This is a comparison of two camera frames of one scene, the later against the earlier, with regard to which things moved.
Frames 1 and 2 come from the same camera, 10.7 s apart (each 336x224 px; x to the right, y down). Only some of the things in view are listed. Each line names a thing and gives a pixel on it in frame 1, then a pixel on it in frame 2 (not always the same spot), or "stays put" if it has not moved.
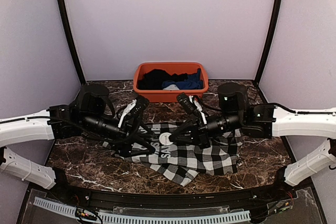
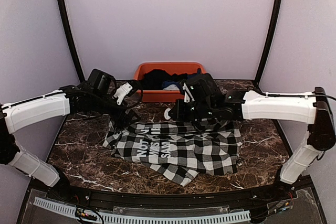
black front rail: (274, 196) stays put
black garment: (153, 80) stays put
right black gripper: (202, 136) → (180, 114)
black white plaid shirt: (218, 153) stays put
